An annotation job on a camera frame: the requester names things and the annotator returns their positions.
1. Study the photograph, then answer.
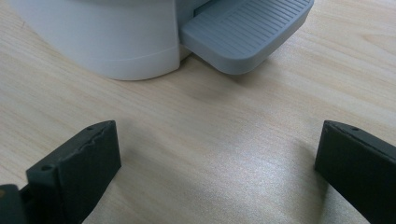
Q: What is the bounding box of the white machine base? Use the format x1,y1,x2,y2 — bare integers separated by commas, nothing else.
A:
7,0,216,81

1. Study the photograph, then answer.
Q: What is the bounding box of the grey ribbed tray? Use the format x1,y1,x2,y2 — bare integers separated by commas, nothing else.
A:
179,0,315,76

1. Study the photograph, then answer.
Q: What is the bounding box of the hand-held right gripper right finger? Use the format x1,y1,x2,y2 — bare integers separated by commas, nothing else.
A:
314,119,396,224

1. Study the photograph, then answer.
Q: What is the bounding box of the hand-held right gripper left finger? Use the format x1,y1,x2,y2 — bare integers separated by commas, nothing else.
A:
19,119,122,224

